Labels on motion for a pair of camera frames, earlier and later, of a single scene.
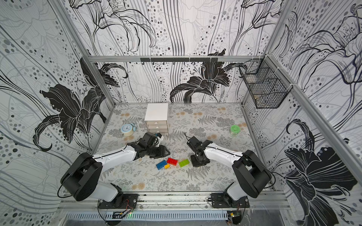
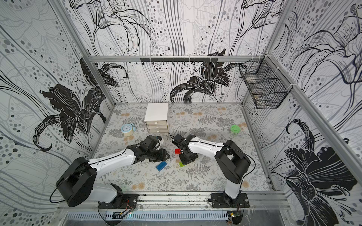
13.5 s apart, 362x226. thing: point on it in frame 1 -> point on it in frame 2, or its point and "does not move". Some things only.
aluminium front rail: x=265 y=201 does not move
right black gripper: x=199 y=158 -> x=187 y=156
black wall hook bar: x=179 y=60 does not move
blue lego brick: x=161 y=164 does not move
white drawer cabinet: x=156 y=117 does not move
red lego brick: x=172 y=161 -> x=177 y=151
